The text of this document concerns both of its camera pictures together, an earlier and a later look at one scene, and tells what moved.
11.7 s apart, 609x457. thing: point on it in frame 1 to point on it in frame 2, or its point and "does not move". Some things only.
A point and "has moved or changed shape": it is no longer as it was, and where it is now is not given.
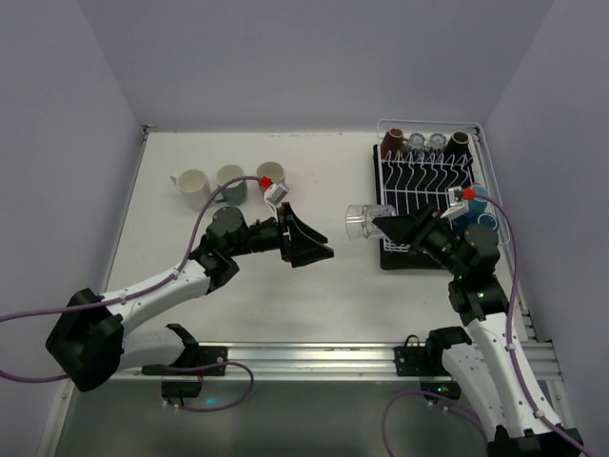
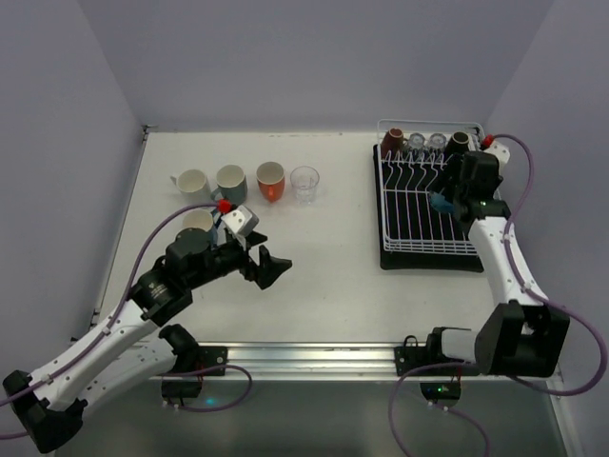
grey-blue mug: x=234 y=193 does not move
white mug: x=194 y=187 does not move
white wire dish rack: x=412 y=182 does not move
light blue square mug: x=478 y=206 has moved or changed shape
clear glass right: x=437 y=141 does not move
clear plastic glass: x=361 y=217 to x=305 y=180
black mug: x=457 y=150 does not move
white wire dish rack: x=420 y=161 does not move
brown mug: x=393 y=142 does not move
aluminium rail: x=314 y=363 does not move
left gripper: x=286 y=233 to x=248 y=262
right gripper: x=423 y=228 to x=457 y=191
